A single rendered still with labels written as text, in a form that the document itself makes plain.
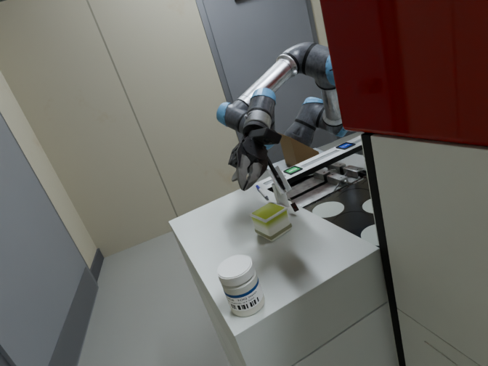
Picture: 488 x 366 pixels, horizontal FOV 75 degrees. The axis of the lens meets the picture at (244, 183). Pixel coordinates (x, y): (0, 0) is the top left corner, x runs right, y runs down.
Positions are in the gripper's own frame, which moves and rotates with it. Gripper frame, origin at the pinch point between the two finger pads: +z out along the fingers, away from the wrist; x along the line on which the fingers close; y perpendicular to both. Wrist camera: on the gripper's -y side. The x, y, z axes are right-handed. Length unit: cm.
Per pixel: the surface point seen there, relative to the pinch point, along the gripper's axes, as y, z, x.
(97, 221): 263, -76, 34
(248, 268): -7.8, 22.6, -1.2
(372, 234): -5.7, 0.3, -35.5
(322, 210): 10.7, -12.4, -32.0
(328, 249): -6.6, 10.8, -20.6
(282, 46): 146, -321, -65
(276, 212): 2.2, 2.0, -10.8
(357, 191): 5.4, -22.3, -42.0
